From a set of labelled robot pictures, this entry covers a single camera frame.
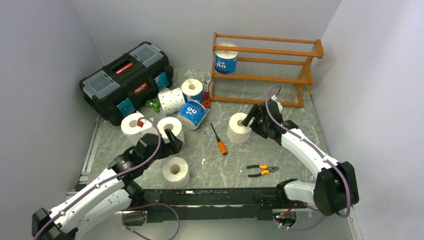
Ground white paper towel roll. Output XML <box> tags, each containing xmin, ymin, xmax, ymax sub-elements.
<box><xmin>120</xmin><ymin>112</ymin><xmax>157</xmax><ymax>146</ymax></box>
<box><xmin>227</xmin><ymin>112</ymin><xmax>252</xmax><ymax>144</ymax></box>
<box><xmin>162</xmin><ymin>157</ymin><xmax>190</xmax><ymax>188</ymax></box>

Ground orange wooden shelf rack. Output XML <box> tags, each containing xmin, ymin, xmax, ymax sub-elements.
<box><xmin>209</xmin><ymin>32</ymin><xmax>325</xmax><ymax>108</ymax></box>

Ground blue paper roll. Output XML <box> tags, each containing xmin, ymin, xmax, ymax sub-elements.
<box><xmin>214</xmin><ymin>50</ymin><xmax>239</xmax><ymax>75</ymax></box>

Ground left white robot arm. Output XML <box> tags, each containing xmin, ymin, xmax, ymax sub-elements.
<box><xmin>31</xmin><ymin>129</ymin><xmax>184</xmax><ymax>240</ymax></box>

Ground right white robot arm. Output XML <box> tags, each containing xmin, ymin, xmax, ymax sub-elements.
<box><xmin>238</xmin><ymin>100</ymin><xmax>360</xmax><ymax>216</ymax></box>

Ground white roll with red print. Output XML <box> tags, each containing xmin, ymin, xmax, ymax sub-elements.
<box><xmin>157</xmin><ymin>117</ymin><xmax>185</xmax><ymax>144</ymax></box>

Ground black orange screwdriver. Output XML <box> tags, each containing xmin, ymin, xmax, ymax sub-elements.
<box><xmin>210</xmin><ymin>123</ymin><xmax>228</xmax><ymax>156</ymax></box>

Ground orange black pliers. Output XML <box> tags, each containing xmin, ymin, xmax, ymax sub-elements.
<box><xmin>246</xmin><ymin>164</ymin><xmax>279</xmax><ymax>178</ymax></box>

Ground blue monster-face wrapped roll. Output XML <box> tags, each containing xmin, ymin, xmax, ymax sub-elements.
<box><xmin>176</xmin><ymin>100</ymin><xmax>207</xmax><ymax>131</ymax></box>

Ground green small object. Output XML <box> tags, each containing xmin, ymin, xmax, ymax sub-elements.
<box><xmin>145</xmin><ymin>99</ymin><xmax>161</xmax><ymax>113</ymax></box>

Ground white dotted wrapped roll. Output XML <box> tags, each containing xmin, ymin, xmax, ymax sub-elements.
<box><xmin>158</xmin><ymin>87</ymin><xmax>186</xmax><ymax>115</ymax></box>

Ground red adjustable wrench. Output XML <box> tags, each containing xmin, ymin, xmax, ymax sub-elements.
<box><xmin>201</xmin><ymin>79</ymin><xmax>211</xmax><ymax>114</ymax></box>

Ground blue wrapped roll upright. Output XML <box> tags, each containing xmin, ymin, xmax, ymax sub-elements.
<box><xmin>180</xmin><ymin>78</ymin><xmax>204</xmax><ymax>104</ymax></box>

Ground black plastic toolbox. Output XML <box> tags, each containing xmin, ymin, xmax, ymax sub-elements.
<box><xmin>79</xmin><ymin>41</ymin><xmax>174</xmax><ymax>126</ymax></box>

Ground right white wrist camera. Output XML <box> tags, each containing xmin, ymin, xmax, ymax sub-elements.
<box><xmin>270</xmin><ymin>94</ymin><xmax>283</xmax><ymax>114</ymax></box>

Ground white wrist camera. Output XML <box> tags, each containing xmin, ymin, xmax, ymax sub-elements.
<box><xmin>270</xmin><ymin>94</ymin><xmax>283</xmax><ymax>114</ymax></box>
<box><xmin>136</xmin><ymin>117</ymin><xmax>155</xmax><ymax>131</ymax></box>

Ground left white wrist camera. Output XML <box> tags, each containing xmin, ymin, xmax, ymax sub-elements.
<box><xmin>136</xmin><ymin>117</ymin><xmax>155</xmax><ymax>131</ymax></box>

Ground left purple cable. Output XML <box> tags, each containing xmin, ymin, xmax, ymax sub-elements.
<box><xmin>33</xmin><ymin>117</ymin><xmax>181</xmax><ymax>240</ymax></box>

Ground purple cable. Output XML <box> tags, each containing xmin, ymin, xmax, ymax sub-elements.
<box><xmin>264</xmin><ymin>84</ymin><xmax>352</xmax><ymax>232</ymax></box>
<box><xmin>33</xmin><ymin>117</ymin><xmax>181</xmax><ymax>240</ymax></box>

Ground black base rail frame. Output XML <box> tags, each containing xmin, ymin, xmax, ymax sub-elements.
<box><xmin>122</xmin><ymin>187</ymin><xmax>299</xmax><ymax>227</ymax></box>

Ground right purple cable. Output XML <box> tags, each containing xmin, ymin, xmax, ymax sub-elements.
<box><xmin>264</xmin><ymin>84</ymin><xmax>352</xmax><ymax>232</ymax></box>

